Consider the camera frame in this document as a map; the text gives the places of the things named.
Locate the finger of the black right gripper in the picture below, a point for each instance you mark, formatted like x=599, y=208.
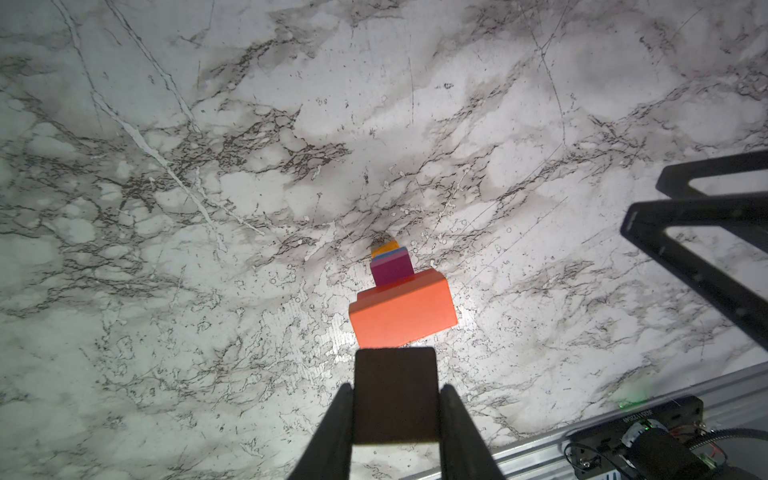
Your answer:
x=645, y=226
x=674, y=181

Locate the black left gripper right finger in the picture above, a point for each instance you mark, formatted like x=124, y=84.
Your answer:
x=463, y=452

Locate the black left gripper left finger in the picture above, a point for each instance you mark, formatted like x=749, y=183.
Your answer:
x=328, y=454

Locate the dark triangular wood block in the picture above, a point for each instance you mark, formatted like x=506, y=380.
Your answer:
x=396, y=399

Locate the orange-red rectangular wood block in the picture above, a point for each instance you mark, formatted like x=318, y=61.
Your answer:
x=425, y=310

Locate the purple wood cube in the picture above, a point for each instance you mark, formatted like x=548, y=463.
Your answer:
x=391, y=269

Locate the orange wood block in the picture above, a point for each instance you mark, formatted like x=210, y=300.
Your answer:
x=385, y=248

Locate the red wood cylinder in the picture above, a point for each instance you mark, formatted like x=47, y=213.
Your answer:
x=390, y=290

